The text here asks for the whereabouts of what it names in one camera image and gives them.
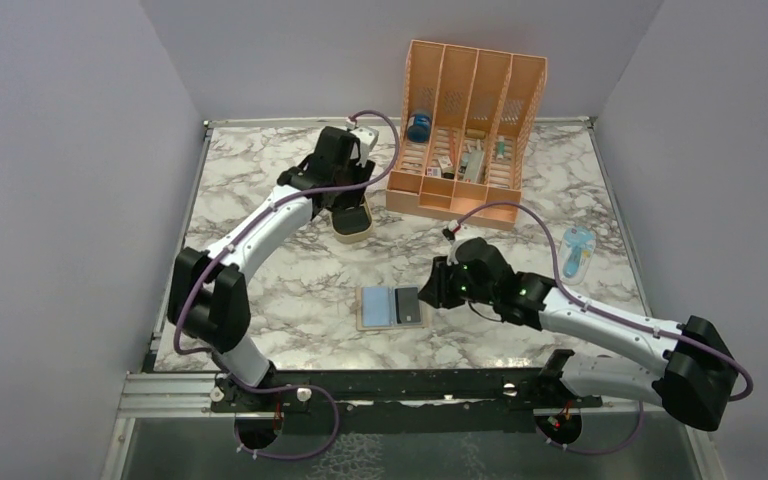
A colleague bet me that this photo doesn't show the small items in organizer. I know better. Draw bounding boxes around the small items in organizer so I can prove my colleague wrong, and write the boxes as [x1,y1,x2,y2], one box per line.
[425,137,484,183]

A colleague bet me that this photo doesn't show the blue packaged item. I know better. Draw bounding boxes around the blue packaged item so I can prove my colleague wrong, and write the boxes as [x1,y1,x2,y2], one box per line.
[559,226,597,285]

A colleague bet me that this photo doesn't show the purple cable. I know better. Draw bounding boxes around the purple cable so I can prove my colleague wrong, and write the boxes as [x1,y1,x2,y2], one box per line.
[443,201,755,403]
[171,109,402,356]

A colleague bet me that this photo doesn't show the beige tray with cards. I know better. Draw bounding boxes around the beige tray with cards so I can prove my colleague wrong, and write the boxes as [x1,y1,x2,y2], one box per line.
[331,202,373,244]

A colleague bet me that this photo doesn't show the beige leather card holder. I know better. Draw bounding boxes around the beige leather card holder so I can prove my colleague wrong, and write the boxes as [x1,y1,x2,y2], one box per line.
[355,285,432,331]

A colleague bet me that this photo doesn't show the white tube in organizer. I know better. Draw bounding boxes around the white tube in organizer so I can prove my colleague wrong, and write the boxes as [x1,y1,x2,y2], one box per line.
[495,135,506,162]

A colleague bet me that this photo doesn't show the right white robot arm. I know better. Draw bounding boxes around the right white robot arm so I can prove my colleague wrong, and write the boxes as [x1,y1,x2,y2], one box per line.
[418,238,738,431]

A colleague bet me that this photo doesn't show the black mounting base rail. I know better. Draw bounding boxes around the black mounting base rail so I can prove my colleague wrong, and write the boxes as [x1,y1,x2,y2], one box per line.
[118,367,703,435]

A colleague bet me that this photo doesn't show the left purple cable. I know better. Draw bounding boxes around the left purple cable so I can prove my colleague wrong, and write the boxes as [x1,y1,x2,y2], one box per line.
[171,109,402,356]

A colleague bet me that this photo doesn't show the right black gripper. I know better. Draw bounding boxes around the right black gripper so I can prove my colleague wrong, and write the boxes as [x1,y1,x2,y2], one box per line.
[418,253,497,309]

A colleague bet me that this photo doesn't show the black credit card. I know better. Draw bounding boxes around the black credit card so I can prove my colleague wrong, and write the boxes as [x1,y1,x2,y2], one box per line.
[394,286,423,326]

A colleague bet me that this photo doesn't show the orange plastic desk organizer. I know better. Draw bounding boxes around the orange plastic desk organizer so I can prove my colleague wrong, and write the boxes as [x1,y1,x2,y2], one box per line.
[386,40,548,230]

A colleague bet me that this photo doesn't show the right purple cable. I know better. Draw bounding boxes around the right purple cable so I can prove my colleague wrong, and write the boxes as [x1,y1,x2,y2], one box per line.
[443,201,755,403]

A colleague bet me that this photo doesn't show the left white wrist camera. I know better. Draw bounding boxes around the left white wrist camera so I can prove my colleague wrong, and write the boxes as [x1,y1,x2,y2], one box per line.
[351,126,379,158]

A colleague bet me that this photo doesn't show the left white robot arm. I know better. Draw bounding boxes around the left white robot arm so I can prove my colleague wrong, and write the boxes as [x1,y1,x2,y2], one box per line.
[167,126,379,411]

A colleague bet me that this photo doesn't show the blue round jar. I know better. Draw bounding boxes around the blue round jar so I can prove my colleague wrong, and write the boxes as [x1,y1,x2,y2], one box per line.
[405,109,432,143]

